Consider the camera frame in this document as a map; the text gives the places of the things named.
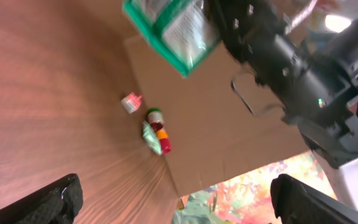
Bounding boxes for white teal wipes packet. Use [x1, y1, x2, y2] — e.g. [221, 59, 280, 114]
[142, 121, 162, 156]

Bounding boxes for red sauce bottle green cap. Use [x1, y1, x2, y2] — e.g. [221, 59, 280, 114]
[156, 128, 172, 154]

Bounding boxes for orange red tissue packet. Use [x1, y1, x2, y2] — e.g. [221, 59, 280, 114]
[121, 92, 143, 114]

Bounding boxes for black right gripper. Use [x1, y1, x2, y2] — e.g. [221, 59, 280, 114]
[209, 0, 291, 87]

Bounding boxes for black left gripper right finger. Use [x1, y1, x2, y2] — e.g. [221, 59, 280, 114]
[270, 174, 358, 224]

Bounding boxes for black right camera cable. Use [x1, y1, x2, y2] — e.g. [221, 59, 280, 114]
[230, 70, 287, 118]

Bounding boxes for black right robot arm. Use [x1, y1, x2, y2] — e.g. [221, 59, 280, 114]
[209, 0, 358, 211]

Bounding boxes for green 3M gloves packet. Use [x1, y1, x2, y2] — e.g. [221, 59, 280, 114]
[122, 0, 220, 78]

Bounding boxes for green lid clear jar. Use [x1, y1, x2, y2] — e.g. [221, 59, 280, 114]
[147, 108, 165, 131]

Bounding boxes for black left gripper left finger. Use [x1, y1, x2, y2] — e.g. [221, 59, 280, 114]
[0, 173, 83, 224]

